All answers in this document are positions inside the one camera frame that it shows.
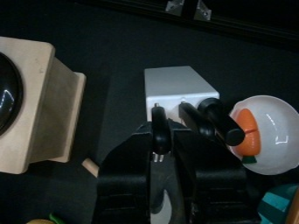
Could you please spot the white toy knife block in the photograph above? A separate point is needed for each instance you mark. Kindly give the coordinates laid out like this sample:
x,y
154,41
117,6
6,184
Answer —
x,y
175,84

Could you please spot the small metal rail bracket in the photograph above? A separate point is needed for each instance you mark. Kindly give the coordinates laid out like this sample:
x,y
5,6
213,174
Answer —
x,y
202,11
174,6

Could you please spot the orange toy carrot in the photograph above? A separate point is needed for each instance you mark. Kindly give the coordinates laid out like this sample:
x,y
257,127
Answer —
x,y
249,131

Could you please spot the yellow toy fruit green leaf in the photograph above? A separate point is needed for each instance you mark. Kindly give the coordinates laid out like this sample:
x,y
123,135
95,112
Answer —
x,y
39,222

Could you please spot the teal plastic dish basket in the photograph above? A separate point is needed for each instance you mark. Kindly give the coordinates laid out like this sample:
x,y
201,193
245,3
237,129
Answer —
x,y
274,204

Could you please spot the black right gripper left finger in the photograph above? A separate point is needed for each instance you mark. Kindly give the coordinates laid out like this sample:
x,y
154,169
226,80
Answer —
x,y
123,180

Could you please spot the wooden toy stove black burner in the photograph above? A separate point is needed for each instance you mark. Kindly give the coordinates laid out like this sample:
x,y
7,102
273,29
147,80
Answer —
x,y
43,102

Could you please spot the black aluminium frame rail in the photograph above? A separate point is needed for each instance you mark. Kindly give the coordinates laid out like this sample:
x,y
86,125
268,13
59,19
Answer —
x,y
241,29

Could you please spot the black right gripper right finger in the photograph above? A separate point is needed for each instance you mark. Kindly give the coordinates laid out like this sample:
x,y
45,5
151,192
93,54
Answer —
x,y
214,180

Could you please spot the orange plastic tray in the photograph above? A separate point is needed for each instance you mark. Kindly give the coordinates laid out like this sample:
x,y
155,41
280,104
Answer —
x,y
294,213

